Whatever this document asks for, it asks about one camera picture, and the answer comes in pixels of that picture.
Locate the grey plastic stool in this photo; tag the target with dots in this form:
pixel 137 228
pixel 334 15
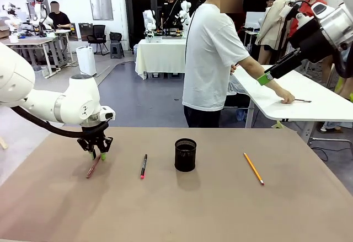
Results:
pixel 117 50

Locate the white air purifier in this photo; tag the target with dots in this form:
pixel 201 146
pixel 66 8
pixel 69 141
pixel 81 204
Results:
pixel 86 60

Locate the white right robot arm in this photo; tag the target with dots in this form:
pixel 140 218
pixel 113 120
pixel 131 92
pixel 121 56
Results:
pixel 336 27

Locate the person in red shirt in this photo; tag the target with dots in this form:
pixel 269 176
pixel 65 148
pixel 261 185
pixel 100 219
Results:
pixel 303 7

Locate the person in beige jacket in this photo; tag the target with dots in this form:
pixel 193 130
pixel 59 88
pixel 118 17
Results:
pixel 271 24

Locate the standing person in black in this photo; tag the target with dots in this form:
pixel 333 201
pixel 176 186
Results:
pixel 166 13

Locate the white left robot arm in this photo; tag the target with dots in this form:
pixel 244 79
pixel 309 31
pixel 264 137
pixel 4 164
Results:
pixel 80 98

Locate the table with white cloth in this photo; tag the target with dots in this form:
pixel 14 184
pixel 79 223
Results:
pixel 160 56

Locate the yellow green stool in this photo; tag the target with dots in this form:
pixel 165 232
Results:
pixel 343 87

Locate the white side table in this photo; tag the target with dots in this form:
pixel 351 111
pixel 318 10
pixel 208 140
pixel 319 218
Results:
pixel 303 87

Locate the tall white background robot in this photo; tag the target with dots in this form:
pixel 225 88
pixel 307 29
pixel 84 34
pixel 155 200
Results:
pixel 184 14

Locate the black marker pink cap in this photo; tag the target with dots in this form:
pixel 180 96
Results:
pixel 143 166

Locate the black office chair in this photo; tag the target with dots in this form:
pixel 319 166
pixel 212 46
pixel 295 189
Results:
pixel 98 35

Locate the white robot on desk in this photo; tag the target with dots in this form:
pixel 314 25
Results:
pixel 38 9

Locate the metal wall panel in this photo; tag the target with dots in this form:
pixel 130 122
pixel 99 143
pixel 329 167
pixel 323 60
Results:
pixel 101 4

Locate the black mesh pen holder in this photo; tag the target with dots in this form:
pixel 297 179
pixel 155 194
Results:
pixel 185 159

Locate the wooden block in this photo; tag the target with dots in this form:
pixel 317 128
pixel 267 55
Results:
pixel 3 143

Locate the dark brown pen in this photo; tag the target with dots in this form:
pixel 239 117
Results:
pixel 303 100

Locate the person's right hand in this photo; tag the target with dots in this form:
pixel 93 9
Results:
pixel 288 98

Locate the person's left hand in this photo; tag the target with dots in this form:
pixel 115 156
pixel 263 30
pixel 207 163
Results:
pixel 234 68

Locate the black bag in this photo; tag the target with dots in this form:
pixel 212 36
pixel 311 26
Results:
pixel 115 36

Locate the seated person in black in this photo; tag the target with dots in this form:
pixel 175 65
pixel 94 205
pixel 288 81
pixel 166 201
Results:
pixel 60 18

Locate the clear plastic bag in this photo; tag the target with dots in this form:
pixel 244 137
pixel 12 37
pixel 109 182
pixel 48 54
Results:
pixel 238 86

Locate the yellow pencil pink eraser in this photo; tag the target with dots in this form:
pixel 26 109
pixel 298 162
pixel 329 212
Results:
pixel 253 168

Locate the person in white t-shirt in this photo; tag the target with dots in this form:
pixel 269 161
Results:
pixel 209 60

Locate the person's right forearm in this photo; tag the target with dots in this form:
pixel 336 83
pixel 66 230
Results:
pixel 275 90

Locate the grey work desk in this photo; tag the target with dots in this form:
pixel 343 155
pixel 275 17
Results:
pixel 27 42

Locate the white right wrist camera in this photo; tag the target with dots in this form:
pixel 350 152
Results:
pixel 286 11

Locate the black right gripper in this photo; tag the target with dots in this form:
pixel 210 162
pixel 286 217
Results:
pixel 309 43

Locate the translucent red pen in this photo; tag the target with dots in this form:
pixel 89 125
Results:
pixel 92 169

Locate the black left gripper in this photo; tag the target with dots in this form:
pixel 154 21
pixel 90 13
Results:
pixel 93 132

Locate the small white background robot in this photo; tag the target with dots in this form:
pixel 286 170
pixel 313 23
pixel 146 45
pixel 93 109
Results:
pixel 149 21

